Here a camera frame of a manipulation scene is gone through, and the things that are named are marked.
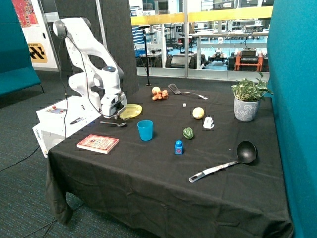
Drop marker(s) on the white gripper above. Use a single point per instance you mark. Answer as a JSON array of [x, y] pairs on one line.
[[113, 105]]

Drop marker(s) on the blue plastic cup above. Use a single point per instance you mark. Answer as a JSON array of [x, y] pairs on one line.
[[145, 129]]

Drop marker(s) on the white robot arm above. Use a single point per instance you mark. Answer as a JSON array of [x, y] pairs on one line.
[[99, 84]]

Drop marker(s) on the yellow plastic plate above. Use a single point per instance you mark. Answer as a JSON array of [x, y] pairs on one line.
[[132, 110]]

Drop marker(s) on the silver metal spoon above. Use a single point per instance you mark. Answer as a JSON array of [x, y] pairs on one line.
[[121, 124]]

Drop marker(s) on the red book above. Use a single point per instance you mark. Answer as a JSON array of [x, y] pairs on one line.
[[97, 143]]

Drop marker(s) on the brown teddy bear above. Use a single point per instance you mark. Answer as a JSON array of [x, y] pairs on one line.
[[158, 94]]

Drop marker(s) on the white robot control box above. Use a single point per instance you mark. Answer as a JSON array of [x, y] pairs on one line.
[[60, 120]]

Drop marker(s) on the black slotted spatula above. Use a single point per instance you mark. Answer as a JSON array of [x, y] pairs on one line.
[[176, 91]]

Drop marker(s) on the blue toy block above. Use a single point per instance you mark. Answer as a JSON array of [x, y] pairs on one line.
[[178, 148]]

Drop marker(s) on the green toy bell pepper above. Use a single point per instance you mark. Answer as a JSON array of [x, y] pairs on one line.
[[188, 133]]

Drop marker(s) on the black tablecloth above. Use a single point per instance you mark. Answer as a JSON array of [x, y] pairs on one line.
[[146, 185]]

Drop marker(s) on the yellow lemon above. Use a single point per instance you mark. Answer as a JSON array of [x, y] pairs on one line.
[[198, 113]]

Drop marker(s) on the yellow black warning sign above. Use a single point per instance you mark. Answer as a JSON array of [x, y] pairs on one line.
[[37, 53]]

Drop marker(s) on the white plastic figure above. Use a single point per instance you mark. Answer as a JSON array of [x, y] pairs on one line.
[[208, 123]]

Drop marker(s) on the teal sofa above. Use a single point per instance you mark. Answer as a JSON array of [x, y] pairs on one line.
[[16, 70]]

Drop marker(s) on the potted green plant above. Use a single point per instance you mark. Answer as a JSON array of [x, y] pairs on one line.
[[247, 97]]

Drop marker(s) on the black ladle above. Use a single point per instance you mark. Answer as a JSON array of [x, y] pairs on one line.
[[246, 153]]

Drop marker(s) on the red wall poster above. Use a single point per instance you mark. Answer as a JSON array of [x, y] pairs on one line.
[[25, 13]]

